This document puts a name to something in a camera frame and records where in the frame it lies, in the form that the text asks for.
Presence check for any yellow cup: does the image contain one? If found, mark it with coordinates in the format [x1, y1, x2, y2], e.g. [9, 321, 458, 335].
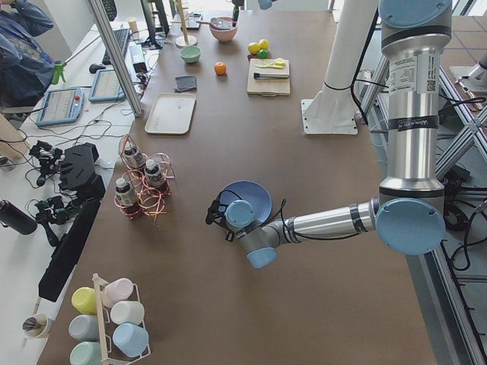
[72, 287, 97, 315]

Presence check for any black keyboard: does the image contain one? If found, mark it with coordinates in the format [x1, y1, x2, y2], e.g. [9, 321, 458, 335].
[101, 27, 132, 65]

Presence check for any orange fruit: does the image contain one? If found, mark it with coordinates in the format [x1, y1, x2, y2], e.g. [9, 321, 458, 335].
[214, 62, 227, 76]

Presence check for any green clamp tool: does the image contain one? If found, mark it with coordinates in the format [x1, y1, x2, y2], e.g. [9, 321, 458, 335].
[52, 62, 65, 85]

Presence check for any grey cup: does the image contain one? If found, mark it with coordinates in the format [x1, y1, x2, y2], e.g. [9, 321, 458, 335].
[68, 314, 99, 341]

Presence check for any upper whole lemon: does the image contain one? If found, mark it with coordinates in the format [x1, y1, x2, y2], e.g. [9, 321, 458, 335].
[258, 39, 269, 50]

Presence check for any blue round plate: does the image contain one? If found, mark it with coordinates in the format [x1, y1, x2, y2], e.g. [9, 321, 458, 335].
[219, 180, 272, 223]

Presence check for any copper wire bottle rack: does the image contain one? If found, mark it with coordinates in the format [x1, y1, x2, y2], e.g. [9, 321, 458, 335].
[113, 135, 175, 221]

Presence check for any pink cup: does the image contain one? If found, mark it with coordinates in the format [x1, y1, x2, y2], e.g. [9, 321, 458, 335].
[101, 278, 133, 308]

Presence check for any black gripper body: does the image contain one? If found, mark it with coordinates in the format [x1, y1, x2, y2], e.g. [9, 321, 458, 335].
[231, 0, 244, 27]
[205, 189, 240, 242]

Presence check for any paper cup with utensils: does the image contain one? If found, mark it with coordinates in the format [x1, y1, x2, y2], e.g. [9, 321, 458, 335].
[22, 313, 52, 339]

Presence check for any black computer mouse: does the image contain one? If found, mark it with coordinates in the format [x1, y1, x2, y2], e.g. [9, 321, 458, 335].
[88, 63, 106, 75]

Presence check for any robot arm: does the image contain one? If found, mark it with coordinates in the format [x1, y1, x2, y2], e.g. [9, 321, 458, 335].
[205, 1, 452, 268]
[231, 0, 275, 27]

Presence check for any upper lemon slice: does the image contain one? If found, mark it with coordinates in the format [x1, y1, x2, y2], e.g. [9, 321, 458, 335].
[262, 59, 275, 66]

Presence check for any lower whole lemon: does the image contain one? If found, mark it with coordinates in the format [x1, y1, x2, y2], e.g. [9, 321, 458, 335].
[247, 43, 261, 55]

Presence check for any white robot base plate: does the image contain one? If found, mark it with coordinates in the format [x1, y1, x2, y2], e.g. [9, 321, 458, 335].
[301, 99, 358, 135]

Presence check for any black water bottle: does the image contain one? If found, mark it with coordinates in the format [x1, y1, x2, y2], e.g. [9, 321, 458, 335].
[1, 199, 37, 235]

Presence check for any wooden stand with round base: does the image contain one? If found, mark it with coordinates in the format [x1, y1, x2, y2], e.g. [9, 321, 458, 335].
[172, 0, 198, 49]

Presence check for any grey folded cloth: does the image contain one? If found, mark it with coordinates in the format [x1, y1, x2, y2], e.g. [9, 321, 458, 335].
[174, 75, 197, 92]

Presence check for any steel muddler black tip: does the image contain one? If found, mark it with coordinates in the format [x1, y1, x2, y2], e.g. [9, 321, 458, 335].
[253, 72, 290, 80]

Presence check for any metal ice scoop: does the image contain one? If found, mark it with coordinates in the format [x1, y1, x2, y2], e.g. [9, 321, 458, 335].
[199, 17, 232, 30]

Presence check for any aluminium frame post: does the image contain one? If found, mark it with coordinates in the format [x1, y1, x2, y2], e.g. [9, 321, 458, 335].
[88, 0, 142, 117]

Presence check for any yellow plastic knife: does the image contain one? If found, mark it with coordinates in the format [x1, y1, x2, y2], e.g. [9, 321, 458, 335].
[255, 62, 285, 69]

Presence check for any whole lemon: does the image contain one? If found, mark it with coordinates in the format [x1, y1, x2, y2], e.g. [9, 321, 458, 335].
[258, 39, 269, 50]
[247, 43, 261, 55]

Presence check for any white cup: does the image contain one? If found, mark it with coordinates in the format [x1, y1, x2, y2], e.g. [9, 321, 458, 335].
[110, 300, 145, 325]

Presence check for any light blue cup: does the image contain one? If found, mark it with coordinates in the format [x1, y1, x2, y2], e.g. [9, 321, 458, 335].
[113, 322, 149, 357]

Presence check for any front tea bottle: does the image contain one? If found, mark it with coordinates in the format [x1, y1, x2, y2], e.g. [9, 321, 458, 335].
[115, 177, 142, 219]

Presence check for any cream rabbit tray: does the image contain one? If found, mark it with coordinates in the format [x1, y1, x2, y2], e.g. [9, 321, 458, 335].
[145, 93, 196, 135]

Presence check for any mint green cup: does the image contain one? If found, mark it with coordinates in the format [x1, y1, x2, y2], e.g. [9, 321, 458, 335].
[69, 341, 102, 365]

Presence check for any right teach pendant tablet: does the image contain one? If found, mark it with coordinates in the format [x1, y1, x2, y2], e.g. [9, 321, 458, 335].
[88, 69, 126, 103]

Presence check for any pink bowl of ice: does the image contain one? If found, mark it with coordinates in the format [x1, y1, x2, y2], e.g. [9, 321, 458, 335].
[209, 17, 238, 43]

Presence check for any teach pendant tablet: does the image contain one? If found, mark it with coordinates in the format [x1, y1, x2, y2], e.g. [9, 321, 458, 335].
[88, 69, 126, 103]
[36, 87, 84, 126]

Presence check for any mint green bowl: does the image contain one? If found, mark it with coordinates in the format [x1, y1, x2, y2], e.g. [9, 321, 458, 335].
[180, 46, 201, 64]

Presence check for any right rear tea bottle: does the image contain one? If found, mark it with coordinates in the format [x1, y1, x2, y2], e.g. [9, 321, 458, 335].
[123, 144, 146, 170]

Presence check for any green lime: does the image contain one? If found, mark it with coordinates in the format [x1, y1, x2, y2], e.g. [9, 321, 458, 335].
[256, 49, 269, 59]

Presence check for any wooden cutting board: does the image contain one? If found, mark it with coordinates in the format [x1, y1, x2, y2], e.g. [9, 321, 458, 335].
[247, 59, 291, 96]

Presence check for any left teach pendant tablet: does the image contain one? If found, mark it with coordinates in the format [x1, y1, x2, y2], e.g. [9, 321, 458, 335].
[36, 87, 84, 126]

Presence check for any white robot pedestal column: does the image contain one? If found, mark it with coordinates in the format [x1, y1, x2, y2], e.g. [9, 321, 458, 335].
[323, 0, 378, 101]

